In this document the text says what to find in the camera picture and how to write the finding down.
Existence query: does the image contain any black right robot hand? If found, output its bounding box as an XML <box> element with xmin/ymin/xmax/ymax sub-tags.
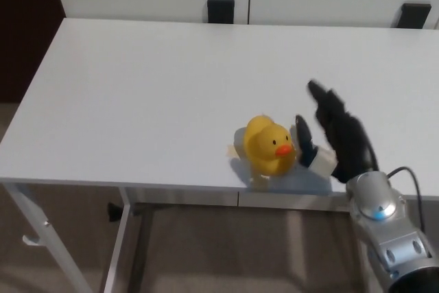
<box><xmin>294</xmin><ymin>79</ymin><xmax>380</xmax><ymax>185</ymax></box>

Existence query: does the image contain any black partition foot bracket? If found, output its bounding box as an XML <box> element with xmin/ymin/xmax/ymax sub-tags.
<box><xmin>397</xmin><ymin>3</ymin><xmax>432</xmax><ymax>29</ymax></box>
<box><xmin>206</xmin><ymin>0</ymin><xmax>236</xmax><ymax>25</ymax></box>

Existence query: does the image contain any white metal desk frame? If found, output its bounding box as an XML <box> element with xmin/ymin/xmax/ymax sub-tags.
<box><xmin>0</xmin><ymin>178</ymin><xmax>439</xmax><ymax>293</ymax></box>

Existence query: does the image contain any yellow rubber duck toy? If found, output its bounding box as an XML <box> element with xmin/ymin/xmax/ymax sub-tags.
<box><xmin>243</xmin><ymin>115</ymin><xmax>297</xmax><ymax>176</ymax></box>

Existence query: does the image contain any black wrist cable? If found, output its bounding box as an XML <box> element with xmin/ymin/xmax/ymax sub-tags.
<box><xmin>361</xmin><ymin>124</ymin><xmax>428</xmax><ymax>235</ymax></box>

